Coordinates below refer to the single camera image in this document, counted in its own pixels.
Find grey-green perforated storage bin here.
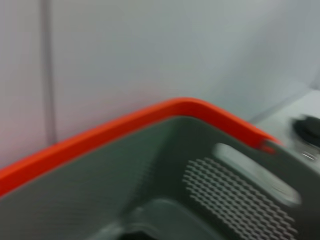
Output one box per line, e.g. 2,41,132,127
0,116,320,240

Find orange bin handle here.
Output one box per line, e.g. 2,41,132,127
0,97,285,198

